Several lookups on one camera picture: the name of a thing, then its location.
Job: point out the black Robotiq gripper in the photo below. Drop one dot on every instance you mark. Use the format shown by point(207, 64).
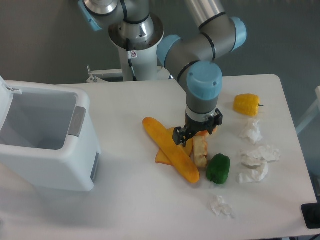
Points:
point(181, 135)

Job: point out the long orange baguette bread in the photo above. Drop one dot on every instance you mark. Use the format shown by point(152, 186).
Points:
point(175, 153)

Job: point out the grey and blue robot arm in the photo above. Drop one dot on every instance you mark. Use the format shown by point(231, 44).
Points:
point(190, 62)

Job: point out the orange knotted bread roll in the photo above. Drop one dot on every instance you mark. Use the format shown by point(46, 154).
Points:
point(202, 134)

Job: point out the rectangular toasted bread piece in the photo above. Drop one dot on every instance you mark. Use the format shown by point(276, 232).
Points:
point(200, 152)

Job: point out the flat yellow bread slice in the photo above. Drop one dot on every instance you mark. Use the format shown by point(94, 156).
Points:
point(161, 158)

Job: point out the green bell pepper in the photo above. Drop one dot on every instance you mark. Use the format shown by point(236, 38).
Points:
point(218, 169)

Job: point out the crumpled white tissue upper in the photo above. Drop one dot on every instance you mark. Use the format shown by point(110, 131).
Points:
point(252, 131)

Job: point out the yellow bell pepper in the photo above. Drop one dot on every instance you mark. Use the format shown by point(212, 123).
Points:
point(247, 104)

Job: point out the crumpled white tissue middle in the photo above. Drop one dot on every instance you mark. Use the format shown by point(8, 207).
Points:
point(256, 157)

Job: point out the crumpled white tissue lower right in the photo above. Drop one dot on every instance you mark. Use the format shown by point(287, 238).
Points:
point(254, 175)

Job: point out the small crumpled white tissue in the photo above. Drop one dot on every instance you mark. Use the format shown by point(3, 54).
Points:
point(220, 207)

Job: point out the black device at edge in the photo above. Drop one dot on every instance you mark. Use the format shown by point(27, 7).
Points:
point(311, 215)

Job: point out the white open trash bin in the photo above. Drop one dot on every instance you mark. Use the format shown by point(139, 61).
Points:
point(47, 136)

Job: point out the white metal base frame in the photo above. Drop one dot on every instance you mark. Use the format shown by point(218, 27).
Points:
point(107, 75)

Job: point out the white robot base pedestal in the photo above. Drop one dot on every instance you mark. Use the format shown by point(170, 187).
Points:
point(137, 45)

